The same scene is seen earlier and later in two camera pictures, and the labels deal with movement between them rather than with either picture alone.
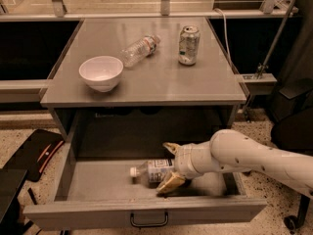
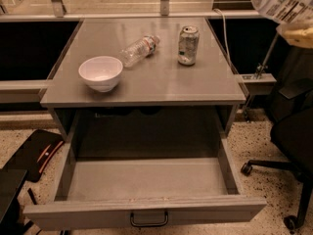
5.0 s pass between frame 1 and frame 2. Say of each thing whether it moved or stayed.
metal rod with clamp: stayed
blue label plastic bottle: moved
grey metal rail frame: stayed
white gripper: moved
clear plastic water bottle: stayed
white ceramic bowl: stayed
